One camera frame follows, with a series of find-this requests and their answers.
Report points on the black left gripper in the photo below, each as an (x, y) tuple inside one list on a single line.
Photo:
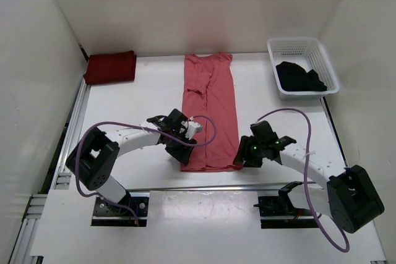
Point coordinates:
[(182, 154)]

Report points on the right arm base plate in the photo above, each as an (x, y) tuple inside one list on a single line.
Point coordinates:
[(273, 216)]

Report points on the pink t-shirt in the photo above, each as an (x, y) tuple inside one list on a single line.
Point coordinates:
[(209, 94)]

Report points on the aluminium side frame rail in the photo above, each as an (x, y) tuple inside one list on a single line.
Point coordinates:
[(57, 178)]

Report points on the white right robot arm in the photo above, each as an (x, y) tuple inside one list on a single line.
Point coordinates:
[(344, 194)]

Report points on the white plastic basket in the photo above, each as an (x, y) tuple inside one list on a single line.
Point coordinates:
[(310, 55)]

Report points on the black t-shirt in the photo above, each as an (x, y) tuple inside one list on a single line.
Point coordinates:
[(293, 78)]

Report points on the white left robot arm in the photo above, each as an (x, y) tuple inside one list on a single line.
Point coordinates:
[(94, 162)]

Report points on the aluminium table edge rail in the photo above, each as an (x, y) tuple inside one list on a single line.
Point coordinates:
[(225, 180)]

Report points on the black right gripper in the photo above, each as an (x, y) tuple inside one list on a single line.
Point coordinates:
[(244, 144)]

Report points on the dark red t-shirt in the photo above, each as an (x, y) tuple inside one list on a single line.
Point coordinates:
[(111, 68)]

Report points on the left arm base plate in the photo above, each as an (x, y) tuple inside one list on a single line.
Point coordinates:
[(105, 215)]

